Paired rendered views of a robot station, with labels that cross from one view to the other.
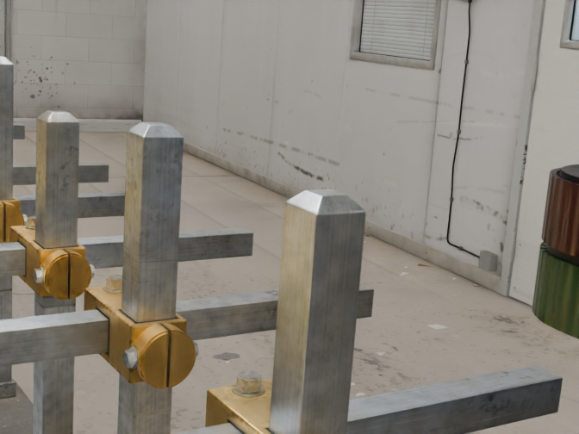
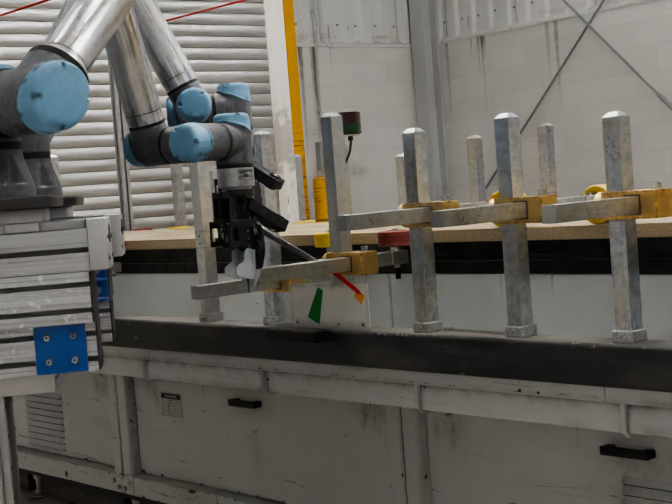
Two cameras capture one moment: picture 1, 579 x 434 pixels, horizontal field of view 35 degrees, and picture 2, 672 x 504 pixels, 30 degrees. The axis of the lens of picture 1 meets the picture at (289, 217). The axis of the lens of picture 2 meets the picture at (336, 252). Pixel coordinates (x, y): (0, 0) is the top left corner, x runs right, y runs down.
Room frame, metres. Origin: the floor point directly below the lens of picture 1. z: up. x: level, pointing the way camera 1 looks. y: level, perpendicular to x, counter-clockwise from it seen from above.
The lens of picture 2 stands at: (3.07, -0.63, 1.02)
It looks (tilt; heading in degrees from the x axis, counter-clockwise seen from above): 3 degrees down; 170
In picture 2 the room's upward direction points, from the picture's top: 4 degrees counter-clockwise
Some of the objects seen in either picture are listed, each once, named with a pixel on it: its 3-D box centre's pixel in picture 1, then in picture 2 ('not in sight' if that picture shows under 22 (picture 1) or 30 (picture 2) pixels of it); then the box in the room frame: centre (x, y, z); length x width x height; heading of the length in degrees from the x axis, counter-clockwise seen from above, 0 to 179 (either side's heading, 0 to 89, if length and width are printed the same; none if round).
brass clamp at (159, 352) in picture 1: (136, 333); (521, 209); (0.76, 0.13, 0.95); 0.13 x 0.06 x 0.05; 32
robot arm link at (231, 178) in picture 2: not in sight; (237, 179); (0.52, -0.39, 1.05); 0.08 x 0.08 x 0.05
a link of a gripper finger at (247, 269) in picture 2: not in sight; (246, 271); (0.53, -0.39, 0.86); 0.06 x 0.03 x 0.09; 122
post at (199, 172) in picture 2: not in sight; (203, 232); (-0.11, -0.43, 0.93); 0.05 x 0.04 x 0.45; 32
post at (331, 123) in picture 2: not in sight; (339, 220); (0.32, -0.15, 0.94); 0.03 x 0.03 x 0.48; 32
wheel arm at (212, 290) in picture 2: not in sight; (270, 283); (0.16, -0.30, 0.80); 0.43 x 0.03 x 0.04; 122
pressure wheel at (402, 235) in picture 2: not in sight; (396, 253); (0.28, -0.02, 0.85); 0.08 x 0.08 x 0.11
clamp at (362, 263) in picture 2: not in sight; (350, 262); (0.34, -0.14, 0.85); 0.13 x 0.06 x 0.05; 32
